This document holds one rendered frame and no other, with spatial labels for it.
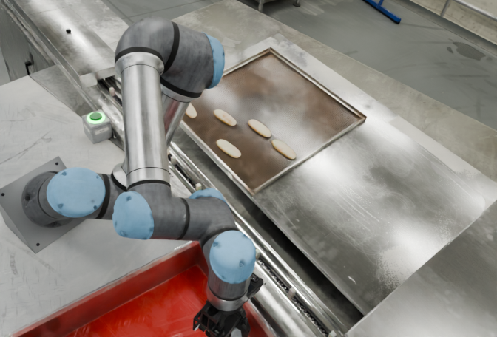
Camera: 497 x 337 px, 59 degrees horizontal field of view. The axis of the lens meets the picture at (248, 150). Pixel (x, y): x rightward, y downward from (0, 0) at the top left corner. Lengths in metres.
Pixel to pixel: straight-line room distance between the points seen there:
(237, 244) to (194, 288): 0.47
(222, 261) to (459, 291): 0.36
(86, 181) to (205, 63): 0.40
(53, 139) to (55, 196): 0.52
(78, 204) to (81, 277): 0.23
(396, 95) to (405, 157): 0.59
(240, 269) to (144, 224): 0.17
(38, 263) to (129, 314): 0.28
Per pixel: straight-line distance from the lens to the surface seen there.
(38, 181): 1.26
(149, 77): 0.87
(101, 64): 1.75
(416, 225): 1.34
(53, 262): 1.29
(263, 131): 1.46
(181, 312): 1.17
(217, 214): 0.80
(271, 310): 1.15
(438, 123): 1.95
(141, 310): 1.18
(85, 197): 1.11
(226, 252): 0.74
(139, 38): 0.92
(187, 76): 0.99
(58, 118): 1.68
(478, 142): 1.96
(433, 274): 0.77
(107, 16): 2.29
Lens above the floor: 1.87
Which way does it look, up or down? 43 degrees down
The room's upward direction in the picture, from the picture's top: 10 degrees clockwise
